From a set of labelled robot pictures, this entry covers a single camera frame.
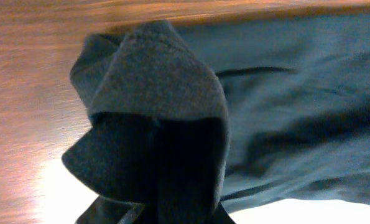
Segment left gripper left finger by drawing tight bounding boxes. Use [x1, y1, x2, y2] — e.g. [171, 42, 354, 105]
[75, 197, 145, 224]

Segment dark green t-shirt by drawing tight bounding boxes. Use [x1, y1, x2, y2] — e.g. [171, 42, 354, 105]
[62, 13, 370, 223]

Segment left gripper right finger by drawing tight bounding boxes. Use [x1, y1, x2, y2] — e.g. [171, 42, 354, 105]
[212, 203, 236, 224]

